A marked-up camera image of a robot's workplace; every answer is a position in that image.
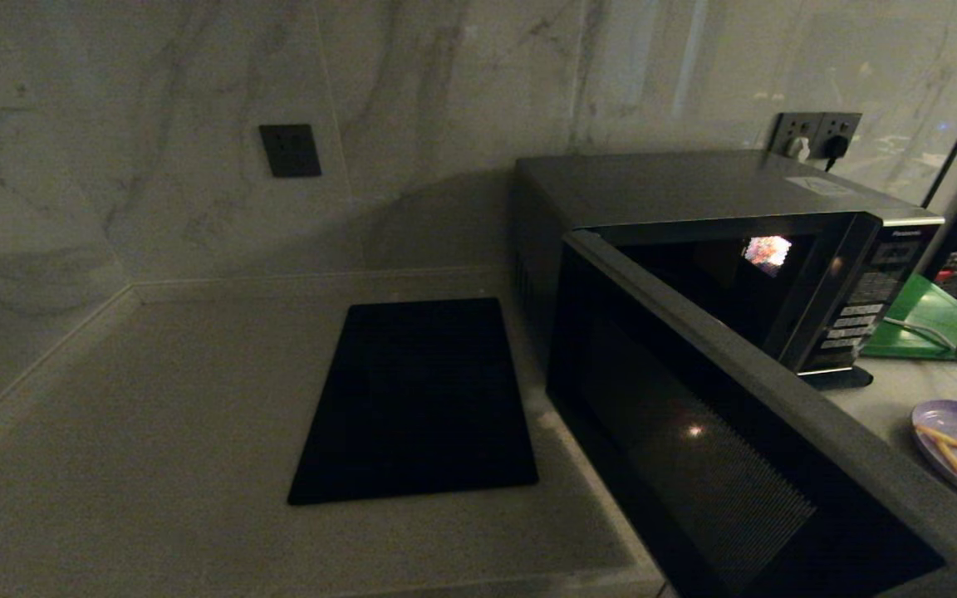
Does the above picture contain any black glass microwave door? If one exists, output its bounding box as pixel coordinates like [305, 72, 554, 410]
[545, 230, 957, 598]

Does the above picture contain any black induction cooktop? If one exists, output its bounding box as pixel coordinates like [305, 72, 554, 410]
[287, 297, 539, 506]

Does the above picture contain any dark wall socket with plug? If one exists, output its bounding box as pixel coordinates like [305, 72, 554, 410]
[771, 112, 823, 159]
[814, 111, 863, 161]

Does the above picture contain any dark single wall socket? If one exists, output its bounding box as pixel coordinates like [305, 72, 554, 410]
[259, 124, 323, 178]

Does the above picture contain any green cutting board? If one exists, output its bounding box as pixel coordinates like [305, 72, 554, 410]
[861, 274, 957, 360]

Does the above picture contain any black stand under microwave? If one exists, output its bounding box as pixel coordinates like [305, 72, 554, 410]
[798, 365, 874, 391]

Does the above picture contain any white power cable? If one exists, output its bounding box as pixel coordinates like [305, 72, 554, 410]
[902, 318, 957, 350]

